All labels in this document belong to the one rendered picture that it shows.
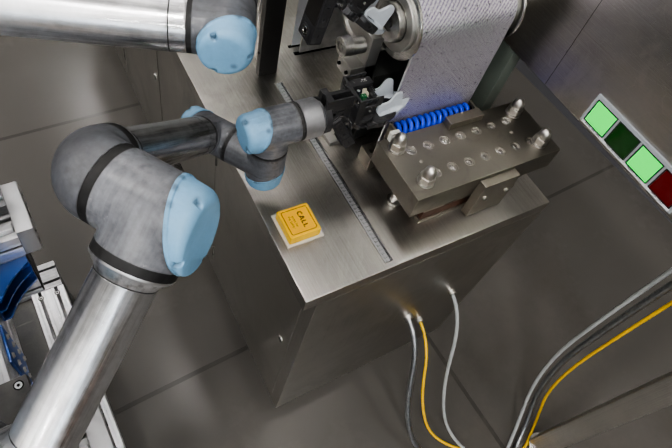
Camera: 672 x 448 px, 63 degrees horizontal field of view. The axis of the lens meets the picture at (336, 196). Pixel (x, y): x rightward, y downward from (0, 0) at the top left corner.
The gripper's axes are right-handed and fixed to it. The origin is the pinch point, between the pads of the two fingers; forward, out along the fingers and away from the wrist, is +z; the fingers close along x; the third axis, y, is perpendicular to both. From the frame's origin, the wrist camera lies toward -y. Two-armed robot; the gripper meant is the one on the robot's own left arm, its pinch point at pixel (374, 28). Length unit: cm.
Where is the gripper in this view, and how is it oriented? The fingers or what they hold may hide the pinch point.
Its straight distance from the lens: 107.4
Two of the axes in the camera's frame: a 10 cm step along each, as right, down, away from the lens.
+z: 5.4, 1.4, 8.3
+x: -4.7, -7.7, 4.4
